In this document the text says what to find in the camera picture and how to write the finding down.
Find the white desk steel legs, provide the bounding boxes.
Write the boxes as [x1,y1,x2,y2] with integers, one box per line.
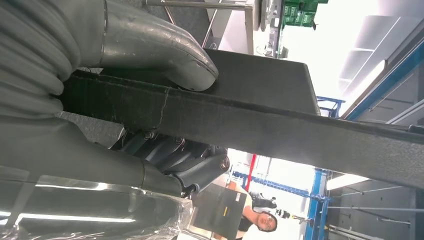
[145,0,256,56]

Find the red pole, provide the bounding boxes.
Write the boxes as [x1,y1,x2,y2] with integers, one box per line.
[245,153,258,193]

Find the person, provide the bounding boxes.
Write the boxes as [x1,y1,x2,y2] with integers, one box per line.
[231,195,279,240]

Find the long ceiling lamp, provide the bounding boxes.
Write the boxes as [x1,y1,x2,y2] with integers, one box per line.
[341,59,388,115]
[326,173,369,191]

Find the green plastic crate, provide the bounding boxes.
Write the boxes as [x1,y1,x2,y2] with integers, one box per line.
[283,0,329,29]

